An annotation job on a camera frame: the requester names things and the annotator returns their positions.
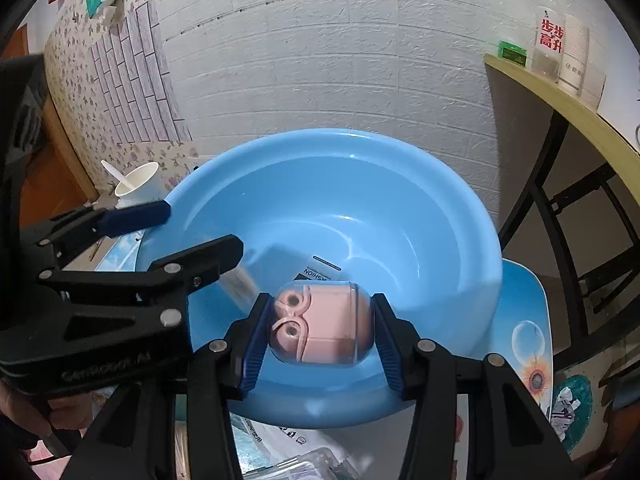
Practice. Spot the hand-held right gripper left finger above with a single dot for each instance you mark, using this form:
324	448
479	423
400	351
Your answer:
252	352

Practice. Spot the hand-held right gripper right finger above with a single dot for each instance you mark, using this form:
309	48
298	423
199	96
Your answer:
389	357

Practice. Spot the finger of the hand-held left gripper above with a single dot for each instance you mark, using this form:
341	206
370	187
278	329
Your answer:
135	216
205	260

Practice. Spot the pink capsule toy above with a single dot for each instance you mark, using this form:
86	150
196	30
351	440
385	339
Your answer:
327	332

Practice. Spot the bag of cotton swabs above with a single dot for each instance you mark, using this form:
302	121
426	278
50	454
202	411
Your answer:
320	465

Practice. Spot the blue plastic basin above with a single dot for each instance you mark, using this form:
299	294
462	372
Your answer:
325	200

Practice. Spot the sky print desktop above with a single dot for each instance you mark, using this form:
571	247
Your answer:
525	300

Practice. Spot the person's left hand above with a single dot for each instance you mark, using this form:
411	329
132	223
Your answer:
22	410

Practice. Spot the white paper cup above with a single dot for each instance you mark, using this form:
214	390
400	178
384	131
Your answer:
145	187

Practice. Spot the white plastic spoon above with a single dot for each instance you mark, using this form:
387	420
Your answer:
112	172

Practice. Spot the teal white plastic packet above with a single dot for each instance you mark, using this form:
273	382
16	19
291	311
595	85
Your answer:
265	440

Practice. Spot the brown wooden door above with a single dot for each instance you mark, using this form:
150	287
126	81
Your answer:
65	160

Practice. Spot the green white wrapper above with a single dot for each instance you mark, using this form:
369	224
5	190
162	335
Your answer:
570	405

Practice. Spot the wooden folding table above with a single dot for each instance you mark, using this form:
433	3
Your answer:
575	105

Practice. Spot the small green box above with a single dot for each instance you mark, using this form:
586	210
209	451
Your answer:
512	54

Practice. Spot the sleeve of stacked paper cups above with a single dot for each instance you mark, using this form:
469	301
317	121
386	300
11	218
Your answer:
575	55

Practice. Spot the clear bottle with red label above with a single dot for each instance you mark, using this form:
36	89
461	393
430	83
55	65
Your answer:
549	35

